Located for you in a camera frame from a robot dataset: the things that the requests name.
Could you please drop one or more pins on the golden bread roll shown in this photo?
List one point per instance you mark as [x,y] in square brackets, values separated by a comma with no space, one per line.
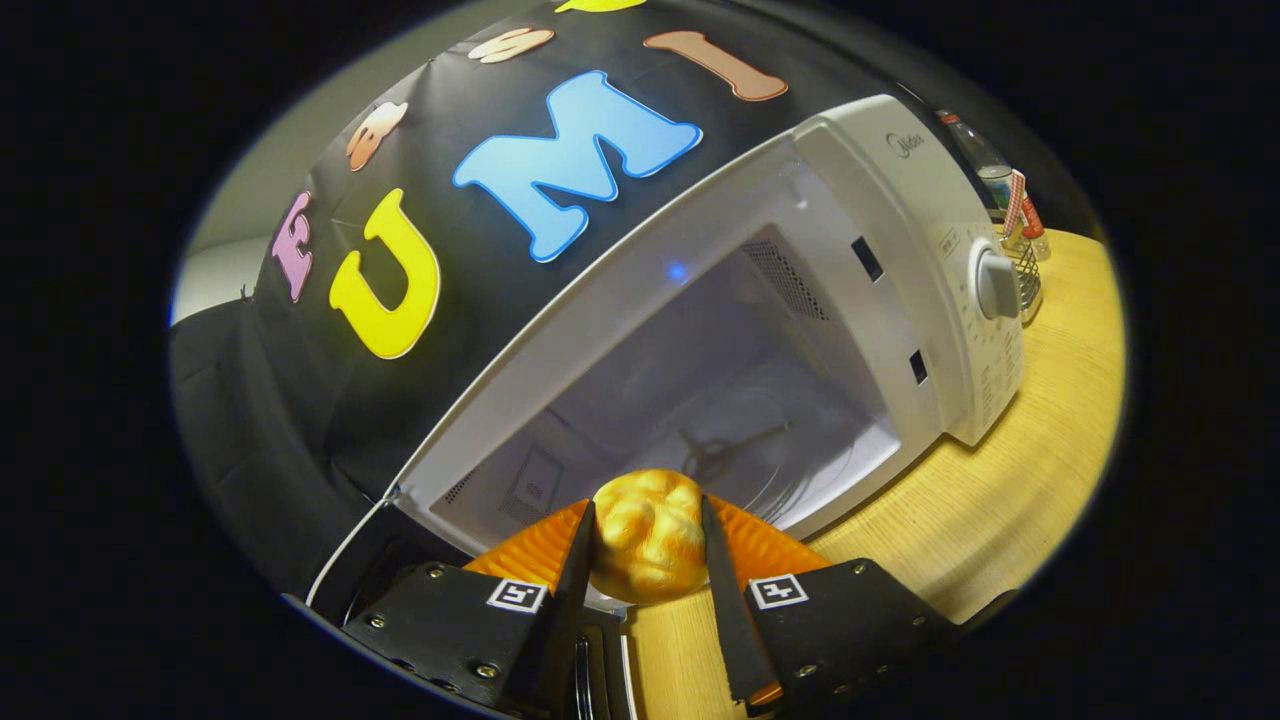
[650,540]

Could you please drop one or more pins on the clear plastic water bottle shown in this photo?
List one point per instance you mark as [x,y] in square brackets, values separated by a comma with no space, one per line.
[985,160]

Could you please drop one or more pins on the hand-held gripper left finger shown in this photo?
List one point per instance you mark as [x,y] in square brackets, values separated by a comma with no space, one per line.
[570,620]

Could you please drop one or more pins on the pink striped straw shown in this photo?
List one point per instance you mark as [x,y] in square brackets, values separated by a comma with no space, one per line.
[1015,200]

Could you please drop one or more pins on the white microwave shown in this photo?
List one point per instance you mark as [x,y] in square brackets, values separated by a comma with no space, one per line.
[870,180]

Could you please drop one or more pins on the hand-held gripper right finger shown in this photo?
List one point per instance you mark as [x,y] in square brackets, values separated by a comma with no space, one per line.
[730,620]

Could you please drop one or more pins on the glass microwave turntable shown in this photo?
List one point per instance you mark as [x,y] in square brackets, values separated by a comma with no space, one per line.
[800,450]

